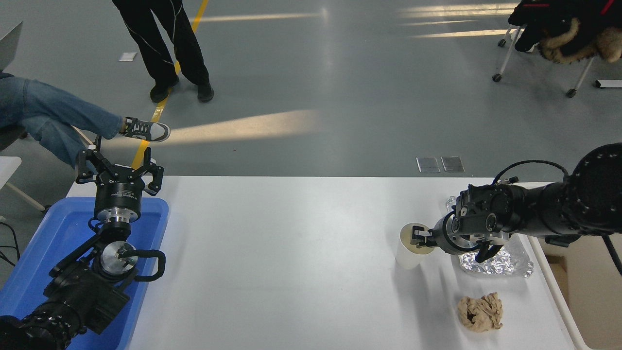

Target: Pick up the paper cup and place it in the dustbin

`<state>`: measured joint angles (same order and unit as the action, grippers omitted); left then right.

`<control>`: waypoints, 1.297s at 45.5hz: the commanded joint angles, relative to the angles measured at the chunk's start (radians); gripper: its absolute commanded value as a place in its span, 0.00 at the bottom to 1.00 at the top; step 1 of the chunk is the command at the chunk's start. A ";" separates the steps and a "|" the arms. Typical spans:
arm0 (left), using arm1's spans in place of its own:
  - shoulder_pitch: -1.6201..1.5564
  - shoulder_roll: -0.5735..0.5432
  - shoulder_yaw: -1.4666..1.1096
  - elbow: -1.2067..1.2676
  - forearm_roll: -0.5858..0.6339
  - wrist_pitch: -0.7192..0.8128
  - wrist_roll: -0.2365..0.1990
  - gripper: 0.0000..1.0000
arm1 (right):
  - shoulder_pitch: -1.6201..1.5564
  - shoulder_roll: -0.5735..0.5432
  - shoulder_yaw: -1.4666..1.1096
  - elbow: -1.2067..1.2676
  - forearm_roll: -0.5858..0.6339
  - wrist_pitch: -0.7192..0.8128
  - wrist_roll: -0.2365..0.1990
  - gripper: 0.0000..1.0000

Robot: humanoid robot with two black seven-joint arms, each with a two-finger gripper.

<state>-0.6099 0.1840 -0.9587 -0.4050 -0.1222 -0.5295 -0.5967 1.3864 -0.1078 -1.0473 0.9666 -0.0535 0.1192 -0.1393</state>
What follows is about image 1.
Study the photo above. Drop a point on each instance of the black coat with fur trim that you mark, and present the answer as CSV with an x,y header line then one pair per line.
x,y
563,29

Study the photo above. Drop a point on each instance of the blue plastic tray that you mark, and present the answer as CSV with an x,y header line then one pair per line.
x,y
58,233

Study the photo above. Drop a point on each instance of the white wheeled chair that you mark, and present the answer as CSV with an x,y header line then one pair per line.
x,y
505,56

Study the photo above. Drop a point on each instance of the small white side table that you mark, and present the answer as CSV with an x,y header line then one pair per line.
x,y
7,167

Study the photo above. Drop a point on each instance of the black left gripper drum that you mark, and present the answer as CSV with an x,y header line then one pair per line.
x,y
119,193

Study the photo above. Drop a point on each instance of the white flat bar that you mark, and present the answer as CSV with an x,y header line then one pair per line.
x,y
610,84

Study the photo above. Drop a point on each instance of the white paper cup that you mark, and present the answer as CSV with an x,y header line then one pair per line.
x,y
406,260

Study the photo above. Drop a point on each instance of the metal floor plate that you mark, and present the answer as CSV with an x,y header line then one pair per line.
x,y
428,165
453,164

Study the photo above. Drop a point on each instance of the large pale bin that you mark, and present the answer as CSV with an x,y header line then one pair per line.
x,y
583,301

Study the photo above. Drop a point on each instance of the standing person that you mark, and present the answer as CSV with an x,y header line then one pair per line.
x,y
155,43

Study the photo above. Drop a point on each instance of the crumpled tan paper ball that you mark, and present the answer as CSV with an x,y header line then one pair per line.
x,y
480,313

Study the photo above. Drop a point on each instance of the dark chair seat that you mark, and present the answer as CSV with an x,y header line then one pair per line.
x,y
9,136

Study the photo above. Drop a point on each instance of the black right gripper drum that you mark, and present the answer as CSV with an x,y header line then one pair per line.
x,y
440,236

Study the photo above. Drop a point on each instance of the silver foil tray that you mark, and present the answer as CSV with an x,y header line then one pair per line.
x,y
508,265

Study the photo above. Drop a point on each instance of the seated person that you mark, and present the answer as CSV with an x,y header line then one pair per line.
x,y
43,112

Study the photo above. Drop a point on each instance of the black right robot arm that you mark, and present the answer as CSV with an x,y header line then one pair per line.
x,y
544,209

